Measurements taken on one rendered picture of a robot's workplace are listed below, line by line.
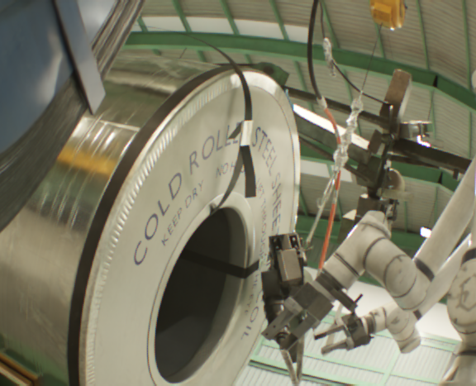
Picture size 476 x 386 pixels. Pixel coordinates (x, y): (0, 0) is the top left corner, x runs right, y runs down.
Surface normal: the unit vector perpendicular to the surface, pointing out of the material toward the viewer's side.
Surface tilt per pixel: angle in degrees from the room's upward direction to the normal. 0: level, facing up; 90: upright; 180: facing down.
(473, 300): 98
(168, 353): 58
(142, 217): 90
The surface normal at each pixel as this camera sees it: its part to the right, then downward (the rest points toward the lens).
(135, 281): 0.89, 0.27
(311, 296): -0.37, -0.36
